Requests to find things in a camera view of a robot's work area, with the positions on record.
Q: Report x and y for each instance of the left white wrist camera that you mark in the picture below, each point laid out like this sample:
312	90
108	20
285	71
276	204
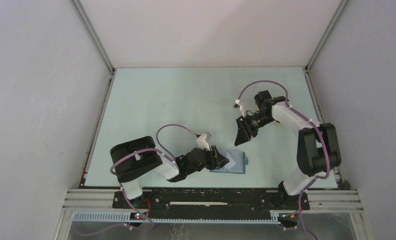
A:
203	141

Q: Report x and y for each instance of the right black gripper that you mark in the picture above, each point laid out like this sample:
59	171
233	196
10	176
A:
245	131

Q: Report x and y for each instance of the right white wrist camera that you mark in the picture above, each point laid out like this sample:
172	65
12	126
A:
239	106

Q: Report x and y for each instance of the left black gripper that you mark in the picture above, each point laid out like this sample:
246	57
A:
217	160

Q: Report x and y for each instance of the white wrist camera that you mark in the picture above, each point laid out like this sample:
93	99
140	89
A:
239	106
203	141

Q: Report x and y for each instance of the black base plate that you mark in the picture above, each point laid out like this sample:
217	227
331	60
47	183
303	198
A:
227	204

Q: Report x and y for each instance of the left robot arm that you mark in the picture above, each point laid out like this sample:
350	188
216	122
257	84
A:
135	158

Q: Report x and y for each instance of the blue card holder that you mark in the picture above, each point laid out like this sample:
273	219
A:
237	162

